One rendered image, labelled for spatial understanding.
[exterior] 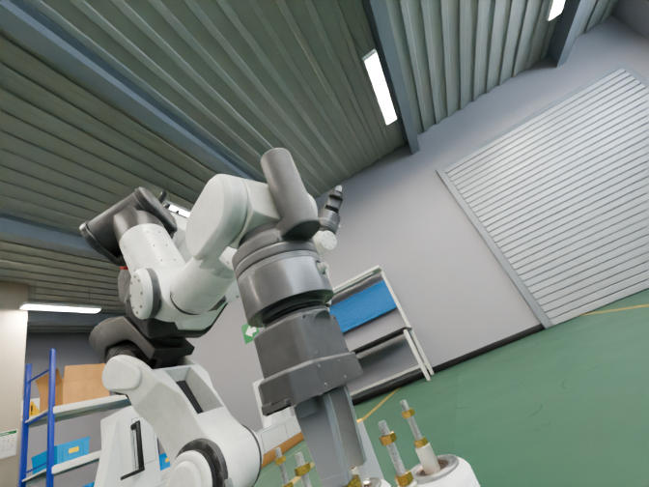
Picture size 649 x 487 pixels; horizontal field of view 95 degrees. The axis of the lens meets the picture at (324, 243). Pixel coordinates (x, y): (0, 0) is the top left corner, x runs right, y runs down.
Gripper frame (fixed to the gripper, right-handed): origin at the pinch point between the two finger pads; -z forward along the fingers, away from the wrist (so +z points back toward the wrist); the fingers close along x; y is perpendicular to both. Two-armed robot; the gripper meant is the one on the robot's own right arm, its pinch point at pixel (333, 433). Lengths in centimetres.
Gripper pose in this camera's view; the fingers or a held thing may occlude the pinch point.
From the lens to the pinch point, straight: 29.3
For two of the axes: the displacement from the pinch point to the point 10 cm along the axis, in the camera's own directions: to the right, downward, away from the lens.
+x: -4.4, -2.4, -8.7
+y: 8.3, -4.9, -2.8
